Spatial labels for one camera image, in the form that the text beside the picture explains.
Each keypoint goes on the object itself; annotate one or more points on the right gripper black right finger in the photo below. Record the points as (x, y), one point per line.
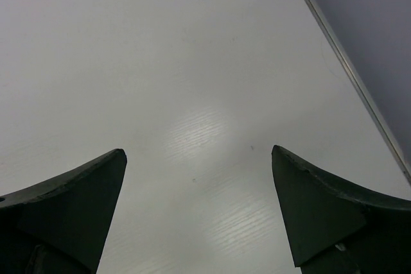
(333, 223)

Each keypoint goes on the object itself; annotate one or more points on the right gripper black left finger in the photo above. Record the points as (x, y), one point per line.
(60, 225)

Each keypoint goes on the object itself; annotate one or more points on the aluminium front rail frame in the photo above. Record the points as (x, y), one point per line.
(371, 39)

